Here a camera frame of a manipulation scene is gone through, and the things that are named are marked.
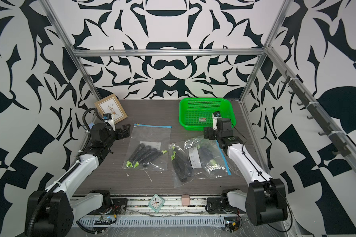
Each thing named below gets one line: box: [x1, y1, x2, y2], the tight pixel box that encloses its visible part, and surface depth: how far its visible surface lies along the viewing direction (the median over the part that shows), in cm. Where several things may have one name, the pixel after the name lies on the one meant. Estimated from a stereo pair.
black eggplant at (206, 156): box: [198, 147, 217, 166], surface depth 86 cm
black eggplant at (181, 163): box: [171, 145, 193, 183], surface depth 86 cm
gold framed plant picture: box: [93, 93, 129, 125], surface depth 104 cm
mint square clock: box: [148, 193, 166, 213], surface depth 75 cm
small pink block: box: [181, 194, 190, 207], surface depth 77 cm
